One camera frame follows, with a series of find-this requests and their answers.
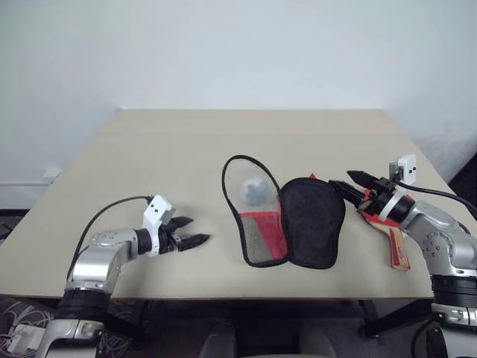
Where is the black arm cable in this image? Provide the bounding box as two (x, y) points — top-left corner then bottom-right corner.
(408, 183), (477, 219)
(68, 195), (154, 279)

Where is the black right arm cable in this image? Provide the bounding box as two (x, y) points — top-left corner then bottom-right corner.
(408, 183), (477, 219)

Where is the dark rounded shape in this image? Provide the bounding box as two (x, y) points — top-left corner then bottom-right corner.
(198, 319), (240, 358)

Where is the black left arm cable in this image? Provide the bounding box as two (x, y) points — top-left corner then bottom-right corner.
(68, 195), (154, 279)

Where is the white connector box with wires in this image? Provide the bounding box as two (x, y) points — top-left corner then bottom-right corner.
(5, 323), (41, 354)

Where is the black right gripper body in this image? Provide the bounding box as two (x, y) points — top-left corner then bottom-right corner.
(356, 175), (399, 216)

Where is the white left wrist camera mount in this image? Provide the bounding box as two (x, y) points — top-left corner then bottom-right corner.
(142, 194), (177, 259)

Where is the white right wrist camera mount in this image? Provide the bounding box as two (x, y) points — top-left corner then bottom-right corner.
(379, 154), (419, 225)

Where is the black paddle case clear flap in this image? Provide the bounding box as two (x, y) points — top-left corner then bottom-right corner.
(221, 154), (348, 271)

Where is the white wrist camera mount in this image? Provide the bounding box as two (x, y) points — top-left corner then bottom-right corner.
(379, 154), (419, 225)
(142, 194), (177, 259)

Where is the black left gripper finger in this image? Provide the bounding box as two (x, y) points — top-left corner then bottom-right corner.
(169, 216), (195, 230)
(177, 233), (213, 252)

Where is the red paddle with wooden handle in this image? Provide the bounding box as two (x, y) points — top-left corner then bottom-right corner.
(356, 188), (413, 275)

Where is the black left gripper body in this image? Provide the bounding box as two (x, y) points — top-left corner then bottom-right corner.
(157, 213), (184, 256)

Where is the white wall socket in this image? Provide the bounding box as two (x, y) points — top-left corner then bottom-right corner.
(42, 167), (63, 186)

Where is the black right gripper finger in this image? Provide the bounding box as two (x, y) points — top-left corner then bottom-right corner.
(346, 170), (378, 189)
(329, 180), (365, 205)

